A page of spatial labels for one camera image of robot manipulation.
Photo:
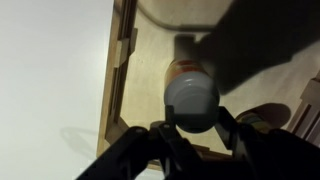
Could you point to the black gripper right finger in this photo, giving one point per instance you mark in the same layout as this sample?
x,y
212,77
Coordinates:
x,y
253,150

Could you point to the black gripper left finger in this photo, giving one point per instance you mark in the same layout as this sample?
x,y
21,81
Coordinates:
x,y
173,146

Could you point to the white bottle cap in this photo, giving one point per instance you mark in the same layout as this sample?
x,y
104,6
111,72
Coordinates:
x,y
193,100

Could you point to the brown bottle yellow cap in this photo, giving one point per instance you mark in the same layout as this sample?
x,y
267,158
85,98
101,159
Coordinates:
x,y
255,120

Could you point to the white pill bottle orange label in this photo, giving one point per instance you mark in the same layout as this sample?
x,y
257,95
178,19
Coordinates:
x,y
186,66

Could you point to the light wooden slatted tray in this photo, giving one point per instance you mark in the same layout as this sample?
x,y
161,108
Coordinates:
x,y
146,66

